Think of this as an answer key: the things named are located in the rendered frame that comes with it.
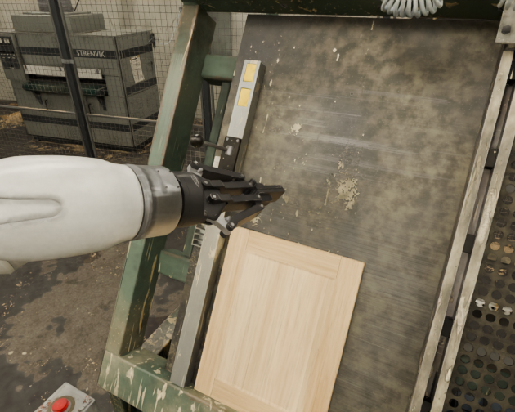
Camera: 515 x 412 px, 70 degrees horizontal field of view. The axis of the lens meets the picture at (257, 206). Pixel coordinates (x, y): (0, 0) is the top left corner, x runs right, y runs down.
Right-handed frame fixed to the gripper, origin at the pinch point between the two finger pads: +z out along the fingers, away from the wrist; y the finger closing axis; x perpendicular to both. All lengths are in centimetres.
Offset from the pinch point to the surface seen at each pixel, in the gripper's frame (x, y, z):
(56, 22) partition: 149, 312, 91
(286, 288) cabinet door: 30.3, -9.2, 28.9
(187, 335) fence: 60, -5, 16
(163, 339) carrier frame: 90, 4, 27
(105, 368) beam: 89, 2, 4
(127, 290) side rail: 69, 17, 10
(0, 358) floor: 230, 60, 10
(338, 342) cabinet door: 27.0, -27.1, 31.5
